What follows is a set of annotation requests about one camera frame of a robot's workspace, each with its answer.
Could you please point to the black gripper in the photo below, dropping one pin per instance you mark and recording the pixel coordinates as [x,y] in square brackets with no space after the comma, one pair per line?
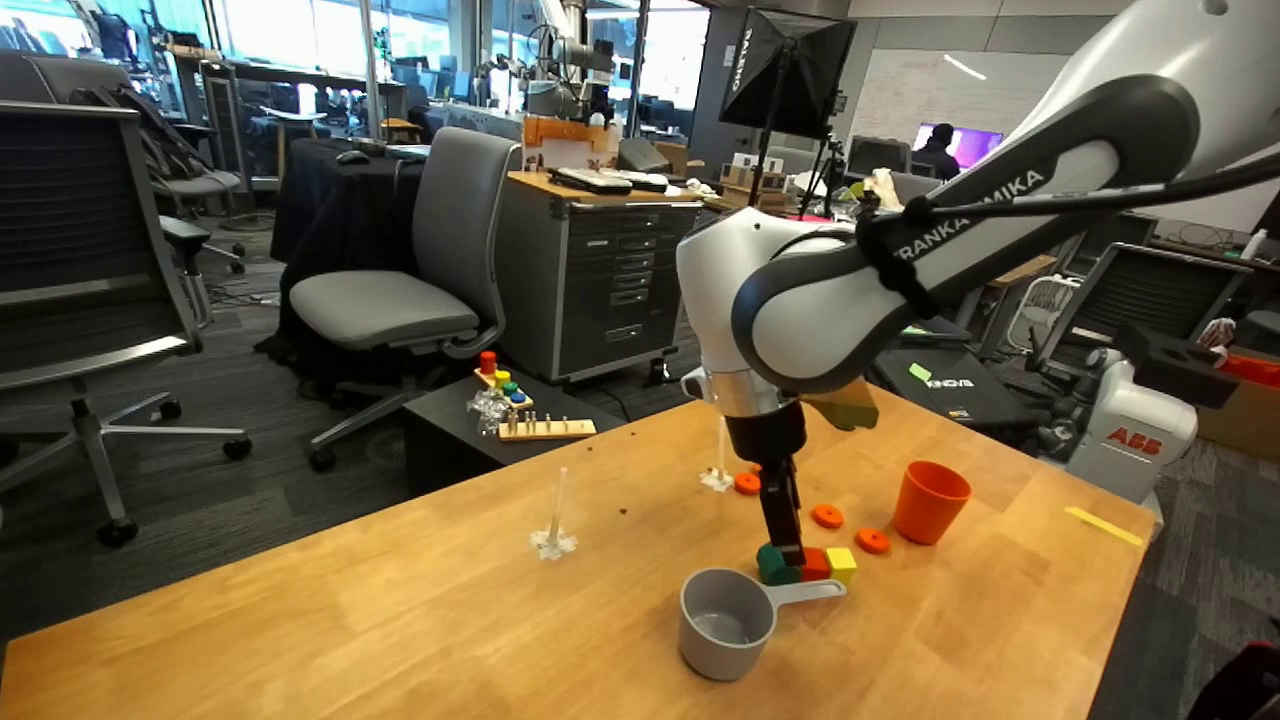
[765,434]

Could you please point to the orange block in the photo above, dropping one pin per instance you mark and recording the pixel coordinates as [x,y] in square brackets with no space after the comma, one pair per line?
[812,564]

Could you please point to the yellow block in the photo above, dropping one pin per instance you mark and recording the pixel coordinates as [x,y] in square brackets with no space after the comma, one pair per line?
[841,563]

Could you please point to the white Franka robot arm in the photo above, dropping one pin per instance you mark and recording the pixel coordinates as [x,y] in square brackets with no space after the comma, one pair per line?
[800,307]

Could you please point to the white ABB robot base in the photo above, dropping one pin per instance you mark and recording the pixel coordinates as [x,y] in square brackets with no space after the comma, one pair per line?
[1135,434]

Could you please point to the orange disc with hole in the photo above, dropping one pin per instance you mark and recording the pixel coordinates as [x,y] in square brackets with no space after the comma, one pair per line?
[745,483]
[838,518]
[880,542]

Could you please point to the white peg stand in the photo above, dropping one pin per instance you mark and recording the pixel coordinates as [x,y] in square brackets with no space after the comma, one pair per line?
[717,483]
[555,542]

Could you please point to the orange plastic cup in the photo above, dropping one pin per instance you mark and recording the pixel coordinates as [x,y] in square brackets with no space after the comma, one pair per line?
[931,505]

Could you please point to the wooden toy board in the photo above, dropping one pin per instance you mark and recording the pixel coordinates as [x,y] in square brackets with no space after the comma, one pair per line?
[544,428]

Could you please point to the gray drawer cabinet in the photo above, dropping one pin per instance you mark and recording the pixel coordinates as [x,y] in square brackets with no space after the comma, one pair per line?
[603,280]

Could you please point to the colourful stacking toy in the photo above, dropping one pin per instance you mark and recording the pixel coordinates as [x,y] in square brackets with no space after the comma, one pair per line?
[505,385]

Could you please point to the clear plastic bag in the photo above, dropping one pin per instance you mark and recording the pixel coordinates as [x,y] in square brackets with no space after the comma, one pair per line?
[486,412]

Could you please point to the yellow tape strip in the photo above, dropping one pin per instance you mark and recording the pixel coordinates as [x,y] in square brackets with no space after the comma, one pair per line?
[1104,527]

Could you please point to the low black table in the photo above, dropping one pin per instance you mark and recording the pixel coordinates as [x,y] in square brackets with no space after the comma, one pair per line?
[443,434]

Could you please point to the laptop on cabinet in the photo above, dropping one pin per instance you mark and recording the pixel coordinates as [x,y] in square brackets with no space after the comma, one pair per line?
[605,178]

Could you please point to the purple lit screen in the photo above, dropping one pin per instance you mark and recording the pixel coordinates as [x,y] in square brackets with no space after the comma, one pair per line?
[975,146]

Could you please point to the black photo softbox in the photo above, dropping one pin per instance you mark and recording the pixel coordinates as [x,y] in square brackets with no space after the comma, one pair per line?
[795,73]

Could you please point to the gray office chair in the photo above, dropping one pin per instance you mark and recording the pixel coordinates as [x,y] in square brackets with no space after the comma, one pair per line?
[382,307]

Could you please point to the black cloth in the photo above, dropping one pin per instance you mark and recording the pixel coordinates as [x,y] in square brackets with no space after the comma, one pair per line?
[346,201]

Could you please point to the black mesh office chair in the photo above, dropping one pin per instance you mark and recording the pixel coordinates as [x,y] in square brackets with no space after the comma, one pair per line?
[80,227]

